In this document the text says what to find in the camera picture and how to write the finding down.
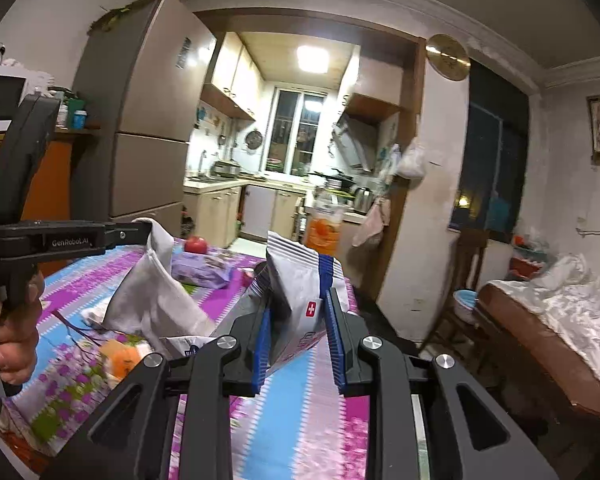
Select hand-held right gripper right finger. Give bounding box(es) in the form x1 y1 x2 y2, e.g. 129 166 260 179
324 287 561 480

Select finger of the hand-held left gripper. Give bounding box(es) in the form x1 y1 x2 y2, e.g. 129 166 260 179
104 220 154 253

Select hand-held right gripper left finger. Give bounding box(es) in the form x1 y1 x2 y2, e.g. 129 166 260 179
45 302 273 480

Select white plastic bag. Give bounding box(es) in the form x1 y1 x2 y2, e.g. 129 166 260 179
395 137 427 180
102 217 217 339

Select silver blue striped snack bag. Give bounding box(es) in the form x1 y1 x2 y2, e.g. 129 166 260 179
242 230 353 376

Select person's left hand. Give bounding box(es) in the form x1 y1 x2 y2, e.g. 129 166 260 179
0 267 46 387

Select orange cabinet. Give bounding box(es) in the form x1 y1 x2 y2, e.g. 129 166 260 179
0 127 102 278

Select white blue crumpled wrapper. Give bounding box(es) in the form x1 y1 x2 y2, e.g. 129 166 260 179
159 334 217 359

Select purple tissue pack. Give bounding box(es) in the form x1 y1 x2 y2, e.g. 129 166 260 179
171 251 234 290

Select cream lower kitchen cabinets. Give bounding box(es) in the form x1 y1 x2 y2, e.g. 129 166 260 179
182 180 311 249

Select cream kitchen cabinets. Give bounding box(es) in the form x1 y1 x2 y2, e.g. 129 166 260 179
182 180 311 249
200 32 266 121

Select orange juice bottle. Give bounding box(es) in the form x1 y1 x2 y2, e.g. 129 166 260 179
302 187 347 261

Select orange yellow snack wrapper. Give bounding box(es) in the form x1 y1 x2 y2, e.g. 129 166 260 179
99 337 153 382

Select silver refrigerator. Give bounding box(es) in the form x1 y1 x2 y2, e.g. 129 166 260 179
72 0 218 223

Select pink hanging towel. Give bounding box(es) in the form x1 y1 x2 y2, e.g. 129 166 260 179
352 199 392 249

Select blue basin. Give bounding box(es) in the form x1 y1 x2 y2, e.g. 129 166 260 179
452 288 480 322

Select steel kettle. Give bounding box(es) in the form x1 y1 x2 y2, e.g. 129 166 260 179
352 186 374 214

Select wooden chair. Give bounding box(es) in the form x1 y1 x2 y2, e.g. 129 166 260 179
420 227 492 362

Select white lace cloth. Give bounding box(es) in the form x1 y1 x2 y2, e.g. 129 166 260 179
0 57 57 92

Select brown wooden bed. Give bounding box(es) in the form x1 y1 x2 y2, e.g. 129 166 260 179
475 280 600 417

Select cream upper kitchen cabinets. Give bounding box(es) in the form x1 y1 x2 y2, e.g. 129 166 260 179
200 32 266 121

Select dark fridge sticker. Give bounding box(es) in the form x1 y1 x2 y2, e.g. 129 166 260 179
175 37 194 70

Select hanging white plastic bag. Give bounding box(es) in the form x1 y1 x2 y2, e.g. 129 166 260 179
395 137 427 180

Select kitchen window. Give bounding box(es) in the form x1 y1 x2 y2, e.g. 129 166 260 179
266 87 329 176

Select steel range hood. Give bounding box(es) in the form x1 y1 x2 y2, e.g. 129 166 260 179
332 110 381 171

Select red plastic basket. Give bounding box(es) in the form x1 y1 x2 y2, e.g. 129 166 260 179
510 232 551 281

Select yellow green bundle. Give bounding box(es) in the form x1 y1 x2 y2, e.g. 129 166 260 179
87 0 181 36

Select dark room window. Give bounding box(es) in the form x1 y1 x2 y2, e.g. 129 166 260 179
450 60 531 244

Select white bed sheet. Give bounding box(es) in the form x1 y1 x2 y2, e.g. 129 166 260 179
492 252 600 394

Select brown upper kitchen cabinet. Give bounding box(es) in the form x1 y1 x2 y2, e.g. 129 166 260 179
337 52 407 121

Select square ceiling light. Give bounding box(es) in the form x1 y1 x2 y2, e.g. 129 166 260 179
296 45 331 74

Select gold wall clock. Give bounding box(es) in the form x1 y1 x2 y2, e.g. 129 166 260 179
425 34 472 82

